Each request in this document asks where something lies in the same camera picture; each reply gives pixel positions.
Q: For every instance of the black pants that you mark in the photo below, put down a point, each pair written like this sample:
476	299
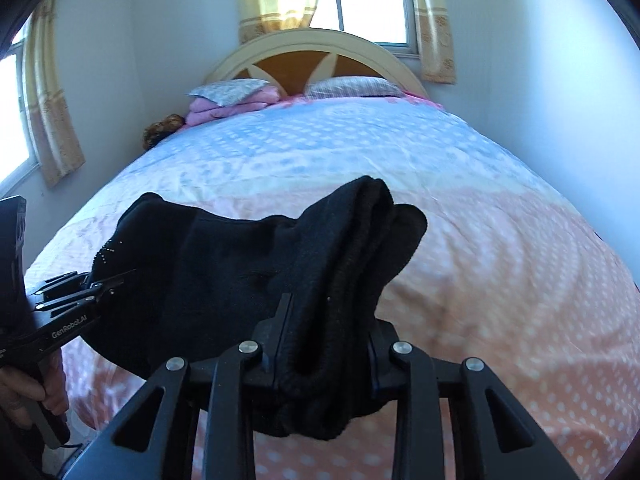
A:
225	270

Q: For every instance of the brown plush toy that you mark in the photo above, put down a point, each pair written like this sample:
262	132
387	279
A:
162	130

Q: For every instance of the white framed window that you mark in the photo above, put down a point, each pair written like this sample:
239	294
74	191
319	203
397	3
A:
370	0
10	110

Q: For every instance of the cream and wooden headboard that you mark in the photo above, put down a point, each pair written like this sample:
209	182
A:
290	65

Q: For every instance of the folded pink blanket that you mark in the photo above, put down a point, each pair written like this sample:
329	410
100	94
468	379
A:
210	112

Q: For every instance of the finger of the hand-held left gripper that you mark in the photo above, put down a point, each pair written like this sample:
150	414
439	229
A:
70	281
75	296

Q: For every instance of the grey patterned pillow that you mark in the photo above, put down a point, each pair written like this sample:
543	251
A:
350	87
225	90

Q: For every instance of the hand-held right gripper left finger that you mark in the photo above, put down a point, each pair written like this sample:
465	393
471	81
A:
267	350

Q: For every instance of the person's left hand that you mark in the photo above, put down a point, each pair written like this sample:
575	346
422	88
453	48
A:
20	385

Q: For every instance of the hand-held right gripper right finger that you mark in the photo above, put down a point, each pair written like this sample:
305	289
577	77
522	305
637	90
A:
382	360

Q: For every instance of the pink and blue dotted bedspread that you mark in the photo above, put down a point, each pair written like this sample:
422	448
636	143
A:
500	285

